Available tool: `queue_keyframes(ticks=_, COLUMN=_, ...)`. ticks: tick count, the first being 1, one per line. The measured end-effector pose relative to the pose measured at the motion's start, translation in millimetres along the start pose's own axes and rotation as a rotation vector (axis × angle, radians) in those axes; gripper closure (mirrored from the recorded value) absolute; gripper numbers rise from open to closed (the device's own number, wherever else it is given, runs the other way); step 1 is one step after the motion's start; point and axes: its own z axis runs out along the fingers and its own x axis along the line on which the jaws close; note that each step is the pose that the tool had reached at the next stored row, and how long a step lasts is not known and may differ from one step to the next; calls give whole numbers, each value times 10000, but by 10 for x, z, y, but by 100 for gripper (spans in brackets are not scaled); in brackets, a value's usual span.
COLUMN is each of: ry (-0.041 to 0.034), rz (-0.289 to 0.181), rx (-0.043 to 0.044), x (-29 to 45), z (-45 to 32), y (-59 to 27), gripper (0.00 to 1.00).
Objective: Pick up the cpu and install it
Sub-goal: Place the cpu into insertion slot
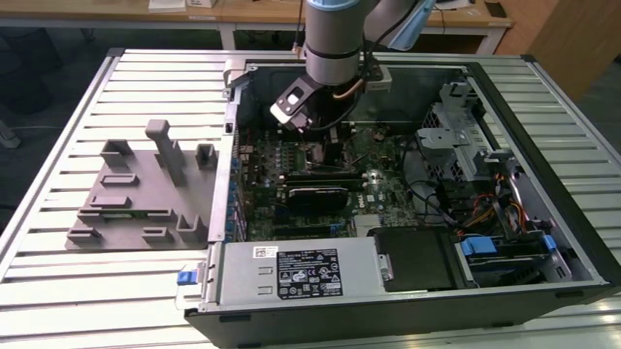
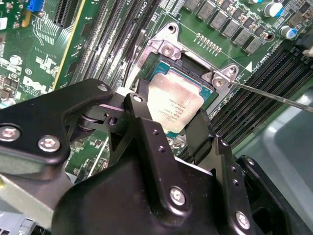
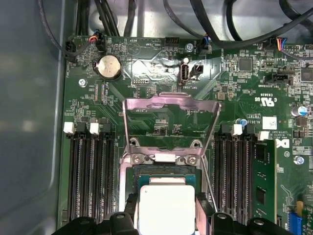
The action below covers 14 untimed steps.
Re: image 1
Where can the wooden desk white legs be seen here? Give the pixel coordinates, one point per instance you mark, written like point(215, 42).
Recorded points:
point(121, 16)

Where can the black phone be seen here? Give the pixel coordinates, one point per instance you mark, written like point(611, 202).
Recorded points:
point(495, 9)

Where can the black plastic fan shroud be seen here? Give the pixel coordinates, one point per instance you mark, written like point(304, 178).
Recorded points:
point(416, 258)

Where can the white box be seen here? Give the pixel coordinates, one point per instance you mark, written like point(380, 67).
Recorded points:
point(167, 3)
point(200, 2)

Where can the silver heat sink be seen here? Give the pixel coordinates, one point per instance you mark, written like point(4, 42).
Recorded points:
point(368, 223)

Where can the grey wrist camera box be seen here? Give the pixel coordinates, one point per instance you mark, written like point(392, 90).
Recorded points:
point(378, 83)

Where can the black expansion slot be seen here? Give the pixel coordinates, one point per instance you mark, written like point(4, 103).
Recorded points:
point(300, 230)

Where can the grey stand foot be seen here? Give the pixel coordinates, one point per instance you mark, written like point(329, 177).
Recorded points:
point(9, 136)

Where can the hard disk in blue carrier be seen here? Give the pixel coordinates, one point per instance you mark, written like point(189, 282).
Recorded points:
point(476, 245)

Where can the CPU socket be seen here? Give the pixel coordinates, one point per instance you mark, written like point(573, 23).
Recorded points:
point(315, 154)

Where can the green RAM stick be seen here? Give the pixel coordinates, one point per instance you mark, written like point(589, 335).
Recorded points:
point(122, 216)

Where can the black open PC case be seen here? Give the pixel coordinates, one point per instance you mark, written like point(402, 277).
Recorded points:
point(387, 323)

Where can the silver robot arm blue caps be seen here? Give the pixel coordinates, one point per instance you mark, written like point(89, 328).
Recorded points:
point(331, 47)

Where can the brown wooden cabinet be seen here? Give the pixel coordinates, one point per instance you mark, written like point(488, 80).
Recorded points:
point(571, 43)

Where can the grey parts rack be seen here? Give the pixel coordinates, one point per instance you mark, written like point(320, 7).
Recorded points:
point(145, 189)

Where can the grey power supply unit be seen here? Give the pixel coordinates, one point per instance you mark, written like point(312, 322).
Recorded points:
point(241, 276)

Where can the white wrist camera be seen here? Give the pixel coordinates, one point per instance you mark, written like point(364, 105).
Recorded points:
point(291, 105)

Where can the blue case latch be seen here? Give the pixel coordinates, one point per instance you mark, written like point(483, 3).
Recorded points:
point(187, 278)

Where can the black graphics card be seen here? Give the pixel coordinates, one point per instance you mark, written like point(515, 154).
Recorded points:
point(317, 200)

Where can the green motherboard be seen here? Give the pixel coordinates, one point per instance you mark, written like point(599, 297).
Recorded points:
point(261, 171)

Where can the thin metal locking lever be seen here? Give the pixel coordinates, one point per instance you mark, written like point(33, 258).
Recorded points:
point(364, 156)

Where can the black RAM slot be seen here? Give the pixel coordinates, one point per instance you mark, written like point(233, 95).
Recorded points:
point(324, 180)
point(324, 188)
point(324, 176)
point(324, 184)

